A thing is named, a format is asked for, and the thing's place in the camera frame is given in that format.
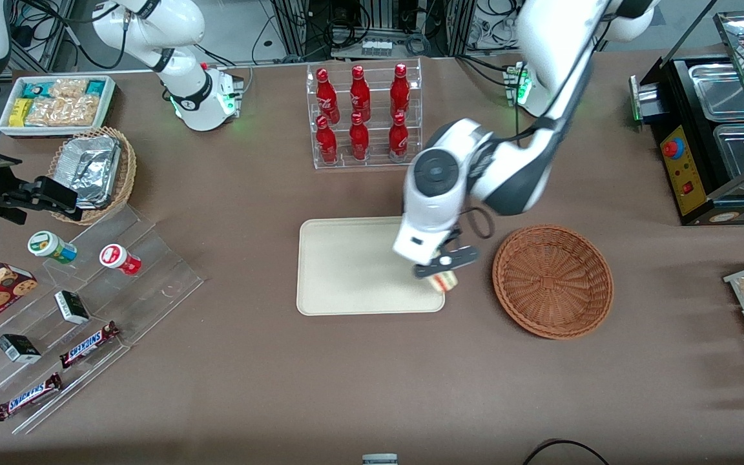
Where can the triangular sandwich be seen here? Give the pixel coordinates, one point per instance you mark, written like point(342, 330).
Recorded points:
point(444, 283)

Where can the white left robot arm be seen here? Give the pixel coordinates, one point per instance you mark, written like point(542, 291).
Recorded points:
point(540, 39)

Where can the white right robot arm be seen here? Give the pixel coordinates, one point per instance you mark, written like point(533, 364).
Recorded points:
point(178, 26)

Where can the light wicker basket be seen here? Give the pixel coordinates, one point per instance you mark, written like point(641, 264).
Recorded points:
point(125, 177)

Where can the cream rectangular tray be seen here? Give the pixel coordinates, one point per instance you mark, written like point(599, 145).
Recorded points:
point(346, 271)

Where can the round brown wicker basket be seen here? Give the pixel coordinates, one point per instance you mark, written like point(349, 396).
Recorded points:
point(553, 281)

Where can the silver foil container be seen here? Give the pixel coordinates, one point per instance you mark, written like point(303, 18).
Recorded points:
point(91, 169)

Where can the green lid cup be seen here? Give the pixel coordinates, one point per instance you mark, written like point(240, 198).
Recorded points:
point(49, 245)

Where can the white rectangular bin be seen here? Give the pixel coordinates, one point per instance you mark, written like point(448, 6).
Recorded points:
point(7, 126)

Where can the yellow snack packet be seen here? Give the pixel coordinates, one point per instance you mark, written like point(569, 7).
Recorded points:
point(20, 112)

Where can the large clear cracker bag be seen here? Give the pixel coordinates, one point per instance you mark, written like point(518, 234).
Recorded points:
point(65, 111)

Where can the red lid cup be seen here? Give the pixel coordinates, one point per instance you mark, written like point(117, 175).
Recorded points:
point(117, 258)

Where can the clear acrylic bottle rack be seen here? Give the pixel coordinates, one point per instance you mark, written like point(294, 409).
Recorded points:
point(375, 158)

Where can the teal snack packet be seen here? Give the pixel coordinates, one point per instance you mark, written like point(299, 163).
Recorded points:
point(35, 89)
point(95, 87)

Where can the red soda bottle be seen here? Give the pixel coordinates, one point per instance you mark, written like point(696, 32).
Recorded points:
point(359, 141)
point(360, 95)
point(326, 97)
point(398, 139)
point(327, 143)
point(400, 92)

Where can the small black box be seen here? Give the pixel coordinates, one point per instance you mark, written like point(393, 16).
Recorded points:
point(18, 349)
point(72, 307)

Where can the small clear cracker bag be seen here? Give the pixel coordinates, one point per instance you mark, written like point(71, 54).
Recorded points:
point(68, 88)

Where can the clear acrylic stepped stand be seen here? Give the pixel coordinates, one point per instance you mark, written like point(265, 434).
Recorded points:
point(152, 278)

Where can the snickers bar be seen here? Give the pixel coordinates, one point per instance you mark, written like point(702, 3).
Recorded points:
point(88, 345)
point(28, 396)

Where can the white power strip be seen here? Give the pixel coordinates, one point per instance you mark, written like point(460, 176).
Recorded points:
point(377, 48)

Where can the grey device edge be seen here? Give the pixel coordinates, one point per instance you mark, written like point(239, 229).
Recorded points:
point(380, 459)

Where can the black food warmer machine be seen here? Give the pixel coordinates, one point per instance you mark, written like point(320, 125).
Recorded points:
point(692, 201)

